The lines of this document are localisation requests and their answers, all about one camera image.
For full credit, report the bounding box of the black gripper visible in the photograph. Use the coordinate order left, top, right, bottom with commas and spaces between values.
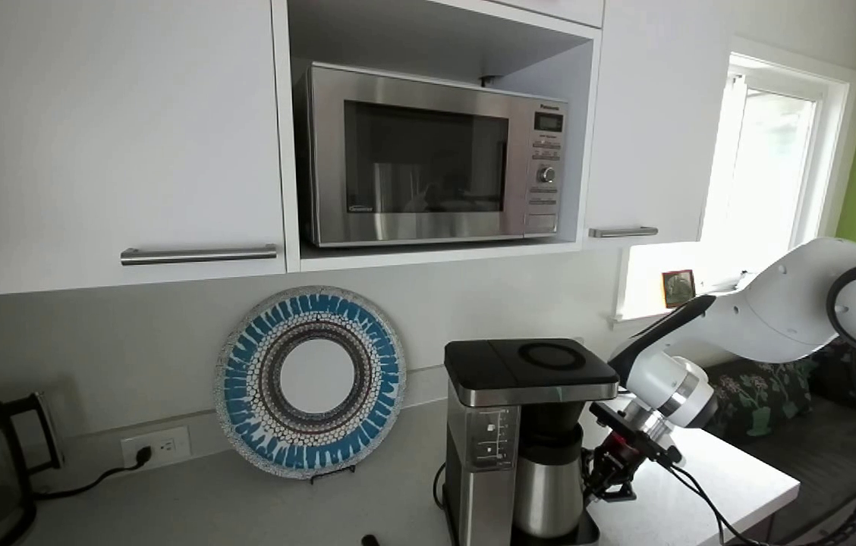
584, 402, 680, 501

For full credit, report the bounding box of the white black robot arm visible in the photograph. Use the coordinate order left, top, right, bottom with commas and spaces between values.
584, 239, 856, 497

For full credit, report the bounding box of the black silver coffeemaker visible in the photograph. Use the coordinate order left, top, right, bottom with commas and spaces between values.
445, 338, 617, 546

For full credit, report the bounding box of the stainless steel coffee carafe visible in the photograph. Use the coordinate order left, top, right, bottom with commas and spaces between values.
513, 402, 584, 540

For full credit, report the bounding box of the dark patterned cushion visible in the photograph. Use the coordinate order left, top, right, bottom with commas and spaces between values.
707, 361, 815, 438

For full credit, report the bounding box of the blue white decorative plate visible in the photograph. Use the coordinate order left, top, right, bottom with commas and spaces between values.
216, 289, 407, 480

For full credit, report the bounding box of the white framed window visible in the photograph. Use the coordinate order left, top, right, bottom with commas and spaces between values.
702, 50, 854, 291

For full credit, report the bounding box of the stainless steel microwave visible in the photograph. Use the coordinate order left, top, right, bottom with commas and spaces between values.
306, 62, 566, 247

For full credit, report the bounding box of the white right cabinet door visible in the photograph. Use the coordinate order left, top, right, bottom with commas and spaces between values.
584, 0, 728, 242

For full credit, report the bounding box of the white cabinet door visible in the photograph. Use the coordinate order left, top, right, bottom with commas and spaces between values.
0, 0, 287, 293
584, 0, 728, 242

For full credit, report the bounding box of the white left cabinet door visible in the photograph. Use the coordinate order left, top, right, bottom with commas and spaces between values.
0, 0, 287, 293

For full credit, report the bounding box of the small picture frame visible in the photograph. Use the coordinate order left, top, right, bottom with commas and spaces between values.
663, 268, 695, 306

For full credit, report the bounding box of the silver right cabinet handle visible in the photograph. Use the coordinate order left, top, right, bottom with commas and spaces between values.
588, 223, 660, 239

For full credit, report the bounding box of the silver cabinet handle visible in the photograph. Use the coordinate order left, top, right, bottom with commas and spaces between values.
118, 245, 280, 265
588, 223, 660, 239

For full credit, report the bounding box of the silver left cabinet handle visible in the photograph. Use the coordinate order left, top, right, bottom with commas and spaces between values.
118, 245, 280, 265

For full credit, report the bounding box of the white wall outlet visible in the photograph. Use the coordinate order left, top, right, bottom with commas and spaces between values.
122, 427, 191, 471

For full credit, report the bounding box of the black power cable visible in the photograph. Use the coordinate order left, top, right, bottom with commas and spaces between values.
32, 443, 158, 503

